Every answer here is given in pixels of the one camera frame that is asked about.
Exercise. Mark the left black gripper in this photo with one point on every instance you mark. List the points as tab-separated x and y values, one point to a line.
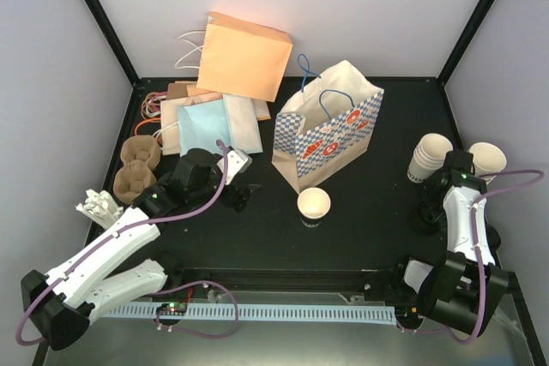
240	203

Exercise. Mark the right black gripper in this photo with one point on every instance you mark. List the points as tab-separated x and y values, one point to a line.
426	192

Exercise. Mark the single white paper cup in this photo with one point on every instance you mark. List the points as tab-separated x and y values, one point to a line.
313	205

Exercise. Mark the blue checkered paper bag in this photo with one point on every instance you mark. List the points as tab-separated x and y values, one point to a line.
325	125

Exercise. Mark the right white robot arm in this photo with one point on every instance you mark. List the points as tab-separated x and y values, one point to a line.
463	289

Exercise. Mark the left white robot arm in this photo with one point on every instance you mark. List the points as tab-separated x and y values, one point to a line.
60	305

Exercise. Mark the short stack paper cups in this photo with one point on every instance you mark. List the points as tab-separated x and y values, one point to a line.
428	157

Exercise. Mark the white paper bag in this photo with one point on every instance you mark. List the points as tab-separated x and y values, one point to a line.
243	125

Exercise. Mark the tall stack paper cups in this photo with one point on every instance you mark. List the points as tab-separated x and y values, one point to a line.
487	158

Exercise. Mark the light blue paper bag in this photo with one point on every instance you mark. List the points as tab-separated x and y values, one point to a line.
202	125

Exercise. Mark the beige kraft paper bag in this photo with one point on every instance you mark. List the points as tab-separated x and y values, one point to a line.
169	131

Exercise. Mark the brown pulp cup carrier stack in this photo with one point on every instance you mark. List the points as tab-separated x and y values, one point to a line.
140	155

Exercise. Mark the brown flat paper bag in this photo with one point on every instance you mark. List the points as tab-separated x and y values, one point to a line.
178	89

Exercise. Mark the orange paper bag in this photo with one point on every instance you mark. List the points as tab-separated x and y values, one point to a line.
243	58

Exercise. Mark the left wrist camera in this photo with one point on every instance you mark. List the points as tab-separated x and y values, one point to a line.
237	162

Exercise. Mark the light blue cable duct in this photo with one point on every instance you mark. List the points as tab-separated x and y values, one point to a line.
256	312

